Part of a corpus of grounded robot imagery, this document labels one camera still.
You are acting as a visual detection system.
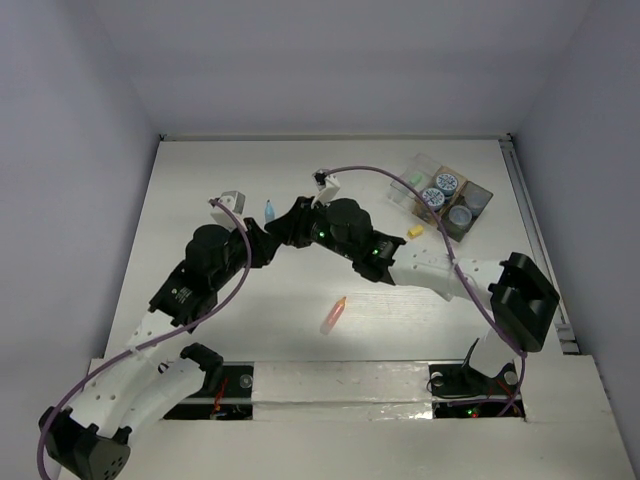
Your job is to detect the blue highlighter marker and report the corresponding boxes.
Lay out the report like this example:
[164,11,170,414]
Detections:
[264,200,276,223]

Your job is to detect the blue patterned tape roll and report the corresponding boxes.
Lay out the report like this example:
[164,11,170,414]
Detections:
[434,172,459,197]
[420,187,446,212]

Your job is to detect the yellow marker cap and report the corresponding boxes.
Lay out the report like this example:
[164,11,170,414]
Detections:
[407,225,424,239]

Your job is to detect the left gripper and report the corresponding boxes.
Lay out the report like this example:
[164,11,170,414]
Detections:
[210,216,277,289]

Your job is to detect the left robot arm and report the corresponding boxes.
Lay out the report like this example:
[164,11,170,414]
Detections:
[37,218,280,479]

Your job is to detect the clear plastic container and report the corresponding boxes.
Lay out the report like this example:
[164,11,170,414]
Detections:
[387,153,441,208]

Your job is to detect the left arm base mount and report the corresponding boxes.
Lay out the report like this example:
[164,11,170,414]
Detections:
[163,343,254,421]

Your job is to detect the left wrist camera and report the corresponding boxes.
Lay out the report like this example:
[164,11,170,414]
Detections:
[210,190,246,231]

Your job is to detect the clear jar dark pins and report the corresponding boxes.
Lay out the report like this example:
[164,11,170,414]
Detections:
[464,191,492,217]
[447,205,473,231]

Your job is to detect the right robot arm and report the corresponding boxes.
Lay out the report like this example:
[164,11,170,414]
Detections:
[266,197,559,392]

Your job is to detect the orange plastic container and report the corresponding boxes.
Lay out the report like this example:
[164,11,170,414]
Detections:
[413,166,468,226]

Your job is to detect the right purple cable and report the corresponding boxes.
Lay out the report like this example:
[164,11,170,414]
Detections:
[319,165,526,419]

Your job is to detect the pink orange highlighter marker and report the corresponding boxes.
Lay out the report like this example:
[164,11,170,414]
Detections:
[319,297,347,335]

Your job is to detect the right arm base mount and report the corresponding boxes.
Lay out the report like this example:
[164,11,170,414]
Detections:
[426,340,526,419]

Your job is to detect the purple cable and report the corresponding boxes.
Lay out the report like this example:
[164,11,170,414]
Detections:
[35,198,253,480]
[319,165,526,419]

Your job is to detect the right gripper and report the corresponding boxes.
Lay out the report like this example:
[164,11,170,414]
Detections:
[265,197,357,261]

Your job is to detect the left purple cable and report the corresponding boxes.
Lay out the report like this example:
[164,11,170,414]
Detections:
[35,198,253,480]

